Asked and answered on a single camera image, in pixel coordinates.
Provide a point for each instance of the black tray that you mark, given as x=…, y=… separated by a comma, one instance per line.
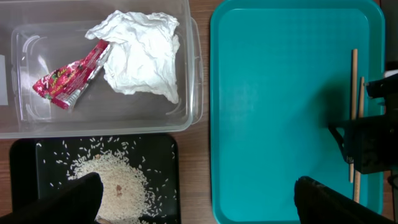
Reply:
x=41, y=167

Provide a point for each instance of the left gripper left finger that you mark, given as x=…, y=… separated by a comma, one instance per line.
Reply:
x=78, y=202

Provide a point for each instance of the wooden chopstick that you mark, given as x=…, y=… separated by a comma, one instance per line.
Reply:
x=354, y=95
x=357, y=174

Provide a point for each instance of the white napkin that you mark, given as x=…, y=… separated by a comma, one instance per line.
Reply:
x=143, y=52

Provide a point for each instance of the spilled rice pile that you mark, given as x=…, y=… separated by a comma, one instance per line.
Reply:
x=124, y=196

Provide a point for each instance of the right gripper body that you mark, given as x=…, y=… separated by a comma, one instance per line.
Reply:
x=370, y=143

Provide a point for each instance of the teal serving tray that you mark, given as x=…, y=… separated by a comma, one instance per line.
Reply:
x=280, y=71

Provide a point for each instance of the red snack wrapper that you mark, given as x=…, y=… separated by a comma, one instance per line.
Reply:
x=65, y=85

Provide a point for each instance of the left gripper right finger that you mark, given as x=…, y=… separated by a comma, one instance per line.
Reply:
x=318, y=204

